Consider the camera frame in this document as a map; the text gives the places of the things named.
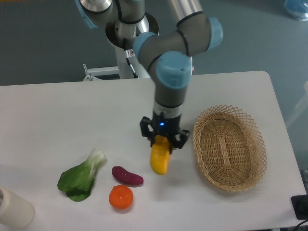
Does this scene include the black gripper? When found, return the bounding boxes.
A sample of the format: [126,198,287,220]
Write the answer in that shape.
[140,112,190,154]

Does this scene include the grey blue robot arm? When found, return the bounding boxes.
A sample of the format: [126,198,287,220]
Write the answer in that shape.
[76,0,223,154]

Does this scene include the purple sweet potato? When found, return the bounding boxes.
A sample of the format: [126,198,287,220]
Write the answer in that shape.
[112,166,144,186]

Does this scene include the woven bamboo basket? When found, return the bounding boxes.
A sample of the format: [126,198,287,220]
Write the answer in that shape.
[193,105,267,193]

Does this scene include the orange tangerine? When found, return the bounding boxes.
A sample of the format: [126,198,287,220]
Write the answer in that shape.
[109,185,133,210]

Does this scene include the green bok choy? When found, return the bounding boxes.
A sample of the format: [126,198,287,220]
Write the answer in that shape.
[57,149,106,202]

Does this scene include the black device at edge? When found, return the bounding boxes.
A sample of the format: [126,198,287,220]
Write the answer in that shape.
[291,194,308,220]

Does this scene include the cream cylindrical cup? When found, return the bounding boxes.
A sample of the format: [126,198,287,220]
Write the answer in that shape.
[0,186,35,229]

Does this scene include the blue plastic bag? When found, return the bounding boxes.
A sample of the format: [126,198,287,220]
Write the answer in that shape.
[284,0,308,21]

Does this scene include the black cable on pedestal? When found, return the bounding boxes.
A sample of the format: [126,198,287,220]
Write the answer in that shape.
[122,38,140,79]

